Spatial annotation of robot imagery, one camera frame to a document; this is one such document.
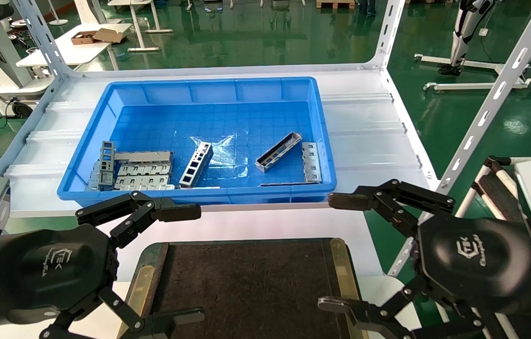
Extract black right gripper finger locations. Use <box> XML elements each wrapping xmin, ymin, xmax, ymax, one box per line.
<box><xmin>328</xmin><ymin>179</ymin><xmax>456</xmax><ymax>238</ymax></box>
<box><xmin>317</xmin><ymin>276</ymin><xmax>485</xmax><ymax>339</ymax></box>

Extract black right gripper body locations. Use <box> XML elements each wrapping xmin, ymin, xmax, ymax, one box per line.
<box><xmin>416</xmin><ymin>214</ymin><xmax>531</xmax><ymax>316</ymax></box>

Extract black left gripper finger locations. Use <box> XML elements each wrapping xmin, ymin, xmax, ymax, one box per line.
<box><xmin>39</xmin><ymin>287</ymin><xmax>205</xmax><ymax>339</ymax></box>
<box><xmin>76</xmin><ymin>190</ymin><xmax>201</xmax><ymax>249</ymax></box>

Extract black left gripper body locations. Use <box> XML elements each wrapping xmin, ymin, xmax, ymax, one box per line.
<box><xmin>0</xmin><ymin>224</ymin><xmax>120</xmax><ymax>325</ymax></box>

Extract grey perforated metal channel part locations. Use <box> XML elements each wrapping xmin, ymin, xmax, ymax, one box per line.
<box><xmin>179</xmin><ymin>142</ymin><xmax>213</xmax><ymax>188</ymax></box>

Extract plain grey metal bar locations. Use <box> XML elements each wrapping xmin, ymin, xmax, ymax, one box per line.
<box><xmin>114</xmin><ymin>151</ymin><xmax>174</xmax><ymax>163</ymax></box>

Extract white tube cart with pads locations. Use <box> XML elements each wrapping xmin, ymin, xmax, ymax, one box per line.
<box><xmin>454</xmin><ymin>155</ymin><xmax>530</xmax><ymax>222</ymax></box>

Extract clear plastic film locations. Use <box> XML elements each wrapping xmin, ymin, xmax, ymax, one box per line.
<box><xmin>190</xmin><ymin>136</ymin><xmax>250</xmax><ymax>178</ymax></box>

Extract white slotted-angle shelf rack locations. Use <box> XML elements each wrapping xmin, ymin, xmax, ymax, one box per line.
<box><xmin>0</xmin><ymin>0</ymin><xmax>531</xmax><ymax>278</ymax></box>

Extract flat slotted metal plate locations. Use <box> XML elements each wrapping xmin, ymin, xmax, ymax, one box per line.
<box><xmin>301</xmin><ymin>142</ymin><xmax>323</xmax><ymax>183</ymax></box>

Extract blue plastic bin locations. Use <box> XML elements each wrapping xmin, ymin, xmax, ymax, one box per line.
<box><xmin>57</xmin><ymin>77</ymin><xmax>337</xmax><ymax>209</ymax></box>

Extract white wheeled floor stand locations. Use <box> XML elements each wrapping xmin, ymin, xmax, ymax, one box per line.
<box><xmin>414</xmin><ymin>53</ymin><xmax>531</xmax><ymax>91</ymax></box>

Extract white humanoid robot legs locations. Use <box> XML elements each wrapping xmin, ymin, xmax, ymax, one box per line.
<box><xmin>439</xmin><ymin>0</ymin><xmax>497</xmax><ymax>76</ymax></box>

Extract white work table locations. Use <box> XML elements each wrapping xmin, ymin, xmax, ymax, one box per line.
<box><xmin>16</xmin><ymin>23</ymin><xmax>133</xmax><ymax>71</ymax></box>

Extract brown cardboard box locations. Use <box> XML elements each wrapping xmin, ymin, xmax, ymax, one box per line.
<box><xmin>71</xmin><ymin>28</ymin><xmax>124</xmax><ymax>46</ymax></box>

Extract dark grey perforated metal bracket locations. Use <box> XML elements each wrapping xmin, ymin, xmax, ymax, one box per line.
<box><xmin>98</xmin><ymin>140</ymin><xmax>116</xmax><ymax>191</ymax></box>

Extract black container with brass handles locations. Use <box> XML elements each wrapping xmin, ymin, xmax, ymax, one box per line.
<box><xmin>124</xmin><ymin>238</ymin><xmax>365</xmax><ymax>339</ymax></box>

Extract white table leg frame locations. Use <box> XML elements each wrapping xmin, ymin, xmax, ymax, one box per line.
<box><xmin>107</xmin><ymin>0</ymin><xmax>174</xmax><ymax>52</ymax></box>

